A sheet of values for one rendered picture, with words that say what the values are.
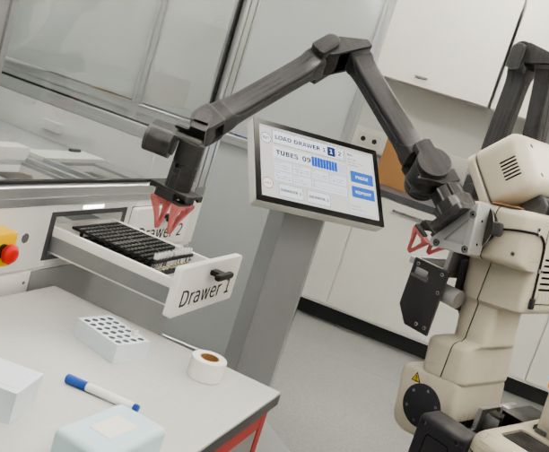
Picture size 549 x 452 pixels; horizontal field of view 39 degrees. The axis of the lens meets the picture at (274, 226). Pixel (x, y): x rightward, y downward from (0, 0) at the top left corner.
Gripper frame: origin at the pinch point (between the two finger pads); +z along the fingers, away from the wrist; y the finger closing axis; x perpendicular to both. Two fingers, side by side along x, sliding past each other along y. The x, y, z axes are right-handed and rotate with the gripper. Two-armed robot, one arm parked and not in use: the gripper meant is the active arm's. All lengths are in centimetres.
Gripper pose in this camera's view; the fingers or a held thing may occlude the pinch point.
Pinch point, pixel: (163, 227)
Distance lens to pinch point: 166.7
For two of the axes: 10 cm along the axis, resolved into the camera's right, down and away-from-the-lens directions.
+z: -3.5, 9.1, 2.2
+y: -8.4, -4.1, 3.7
